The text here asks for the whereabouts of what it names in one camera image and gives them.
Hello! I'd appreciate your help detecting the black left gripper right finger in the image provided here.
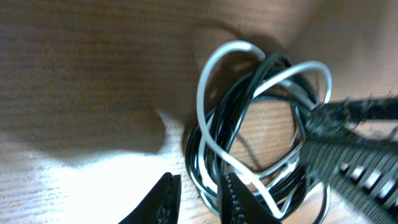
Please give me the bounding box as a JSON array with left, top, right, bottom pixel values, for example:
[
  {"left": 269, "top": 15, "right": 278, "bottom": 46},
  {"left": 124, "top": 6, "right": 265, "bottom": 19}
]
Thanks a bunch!
[{"left": 217, "top": 172, "right": 280, "bottom": 224}]

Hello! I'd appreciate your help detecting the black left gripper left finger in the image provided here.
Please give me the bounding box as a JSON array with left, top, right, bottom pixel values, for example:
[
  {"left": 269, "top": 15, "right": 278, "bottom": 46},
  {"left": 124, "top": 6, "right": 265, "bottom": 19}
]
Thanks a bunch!
[{"left": 119, "top": 172, "right": 182, "bottom": 224}]

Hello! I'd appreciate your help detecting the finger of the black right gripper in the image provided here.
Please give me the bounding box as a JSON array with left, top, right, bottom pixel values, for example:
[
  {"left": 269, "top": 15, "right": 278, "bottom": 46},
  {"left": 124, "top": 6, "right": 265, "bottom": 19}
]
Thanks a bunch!
[
  {"left": 317, "top": 96, "right": 397, "bottom": 123},
  {"left": 300, "top": 107, "right": 398, "bottom": 224}
]

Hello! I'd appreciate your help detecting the white USB cable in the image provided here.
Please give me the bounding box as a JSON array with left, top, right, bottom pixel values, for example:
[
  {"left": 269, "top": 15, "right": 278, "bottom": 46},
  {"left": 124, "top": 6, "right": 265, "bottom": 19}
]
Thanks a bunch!
[{"left": 195, "top": 40, "right": 333, "bottom": 220}]

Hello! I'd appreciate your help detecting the black USB cable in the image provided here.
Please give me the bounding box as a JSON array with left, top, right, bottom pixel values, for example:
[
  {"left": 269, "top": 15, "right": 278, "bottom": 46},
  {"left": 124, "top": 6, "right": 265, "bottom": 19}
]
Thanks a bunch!
[{"left": 183, "top": 51, "right": 332, "bottom": 224}]

